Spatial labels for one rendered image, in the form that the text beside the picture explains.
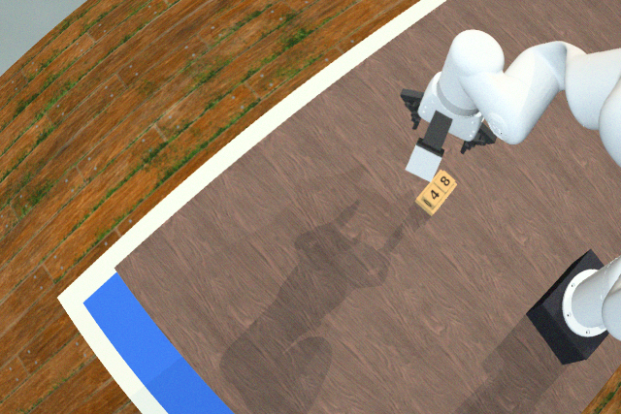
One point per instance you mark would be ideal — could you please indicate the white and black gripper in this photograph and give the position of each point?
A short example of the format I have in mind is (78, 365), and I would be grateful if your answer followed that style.
(463, 127)

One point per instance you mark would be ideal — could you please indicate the yellow number cube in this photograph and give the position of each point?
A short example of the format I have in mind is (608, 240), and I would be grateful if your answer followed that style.
(432, 196)
(444, 182)

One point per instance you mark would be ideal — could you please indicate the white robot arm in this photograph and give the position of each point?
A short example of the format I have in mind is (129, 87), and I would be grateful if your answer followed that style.
(512, 102)

